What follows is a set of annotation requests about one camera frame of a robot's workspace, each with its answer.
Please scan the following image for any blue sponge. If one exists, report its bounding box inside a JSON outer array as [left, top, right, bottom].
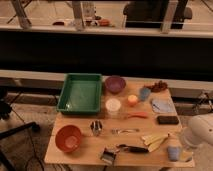
[[167, 146, 181, 162]]

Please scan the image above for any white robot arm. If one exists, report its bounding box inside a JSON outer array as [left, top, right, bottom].
[[181, 113, 213, 148]]

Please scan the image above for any purple bowl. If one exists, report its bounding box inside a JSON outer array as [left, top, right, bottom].
[[105, 76, 126, 94]]

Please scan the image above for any red bowl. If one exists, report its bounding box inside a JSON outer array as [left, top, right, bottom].
[[55, 125, 82, 153]]

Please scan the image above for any green plastic tray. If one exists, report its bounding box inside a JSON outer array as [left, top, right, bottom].
[[57, 73, 102, 115]]

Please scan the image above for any orange cup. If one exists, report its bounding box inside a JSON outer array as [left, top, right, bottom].
[[127, 95, 138, 106]]

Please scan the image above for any blue brush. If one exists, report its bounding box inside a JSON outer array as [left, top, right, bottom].
[[139, 87, 151, 101]]

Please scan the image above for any small metal cup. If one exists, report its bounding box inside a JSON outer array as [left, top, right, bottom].
[[90, 120, 102, 136]]

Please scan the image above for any metal fork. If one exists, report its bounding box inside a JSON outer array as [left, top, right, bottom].
[[111, 129, 140, 134]]

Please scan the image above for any orange carrot toy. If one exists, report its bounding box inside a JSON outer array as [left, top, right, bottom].
[[125, 112, 148, 119]]

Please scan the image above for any wooden table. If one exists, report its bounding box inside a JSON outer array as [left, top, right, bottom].
[[45, 80, 195, 168]]

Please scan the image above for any light blue cloth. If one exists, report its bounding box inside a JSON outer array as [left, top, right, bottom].
[[151, 99, 175, 113]]

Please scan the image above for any black rectangular block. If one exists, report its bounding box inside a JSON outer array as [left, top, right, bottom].
[[157, 116, 179, 125]]

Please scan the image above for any black chair base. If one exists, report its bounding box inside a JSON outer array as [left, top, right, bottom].
[[0, 87, 41, 171]]

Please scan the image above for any black handled utensil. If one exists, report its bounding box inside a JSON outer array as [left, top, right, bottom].
[[116, 144, 149, 154]]

